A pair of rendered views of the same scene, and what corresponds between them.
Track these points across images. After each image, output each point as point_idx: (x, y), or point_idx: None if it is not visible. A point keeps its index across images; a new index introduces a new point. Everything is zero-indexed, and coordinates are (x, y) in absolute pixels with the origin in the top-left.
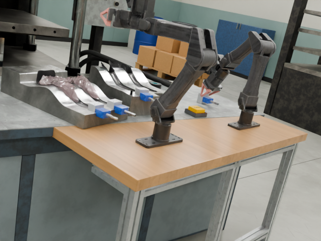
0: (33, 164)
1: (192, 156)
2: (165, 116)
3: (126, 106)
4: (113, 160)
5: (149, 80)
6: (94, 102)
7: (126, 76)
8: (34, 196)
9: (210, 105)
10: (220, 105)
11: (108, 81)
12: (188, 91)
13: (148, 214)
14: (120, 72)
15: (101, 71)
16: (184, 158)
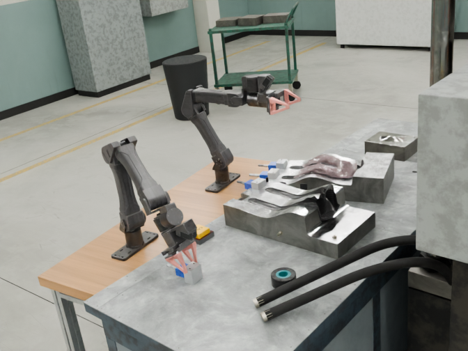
0: None
1: (194, 180)
2: None
3: (260, 174)
4: (243, 159)
5: (317, 324)
6: (284, 161)
7: (297, 202)
8: None
9: (179, 278)
10: (161, 290)
11: (308, 191)
12: (223, 317)
13: None
14: (306, 197)
15: (322, 186)
16: (199, 176)
